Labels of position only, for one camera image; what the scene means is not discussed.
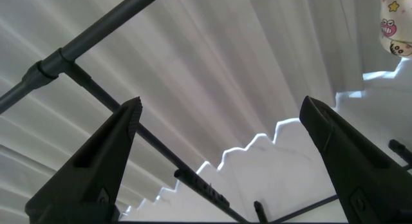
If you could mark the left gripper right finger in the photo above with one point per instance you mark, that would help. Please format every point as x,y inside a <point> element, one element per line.
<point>363,172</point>

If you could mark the cream printed garment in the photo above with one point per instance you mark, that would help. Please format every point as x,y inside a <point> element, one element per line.
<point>396,27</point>

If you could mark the white curtain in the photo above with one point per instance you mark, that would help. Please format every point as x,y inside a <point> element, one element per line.
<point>209,56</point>

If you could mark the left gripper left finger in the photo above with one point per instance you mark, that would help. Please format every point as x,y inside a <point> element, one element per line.
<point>96,166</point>

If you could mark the black clothes rack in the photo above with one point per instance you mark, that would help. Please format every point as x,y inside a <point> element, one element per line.
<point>106,21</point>

